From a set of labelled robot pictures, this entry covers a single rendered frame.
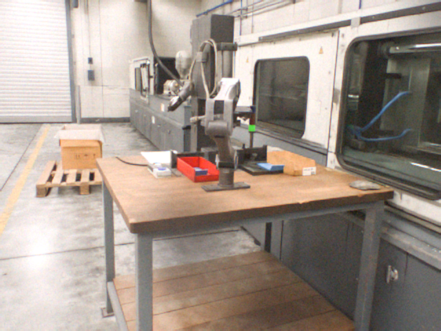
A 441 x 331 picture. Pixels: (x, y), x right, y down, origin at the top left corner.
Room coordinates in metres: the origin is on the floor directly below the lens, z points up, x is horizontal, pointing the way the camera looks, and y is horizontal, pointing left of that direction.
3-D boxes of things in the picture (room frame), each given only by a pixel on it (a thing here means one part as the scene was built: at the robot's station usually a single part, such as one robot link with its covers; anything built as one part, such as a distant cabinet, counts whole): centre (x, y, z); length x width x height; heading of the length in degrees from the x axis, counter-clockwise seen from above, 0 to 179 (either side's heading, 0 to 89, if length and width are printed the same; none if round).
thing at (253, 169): (1.84, -0.20, 0.91); 0.17 x 0.16 x 0.02; 114
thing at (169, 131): (7.69, 1.03, 0.49); 5.51 x 1.02 x 0.97; 21
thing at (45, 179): (4.71, 1.71, 0.07); 1.20 x 1.00 x 0.14; 18
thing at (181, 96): (2.16, 0.22, 1.25); 0.19 x 0.07 x 0.19; 114
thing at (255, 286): (1.80, -0.03, 0.45); 1.12 x 0.99 x 0.90; 114
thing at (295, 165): (1.89, -0.35, 0.93); 0.25 x 0.13 x 0.08; 24
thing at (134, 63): (8.87, 1.49, 1.24); 2.95 x 0.98 x 0.90; 21
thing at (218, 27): (2.07, 0.05, 1.44); 0.17 x 0.13 x 0.42; 24
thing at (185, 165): (1.72, 0.11, 0.93); 0.25 x 0.12 x 0.06; 24
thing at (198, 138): (2.20, 0.10, 1.28); 0.14 x 0.12 x 0.75; 114
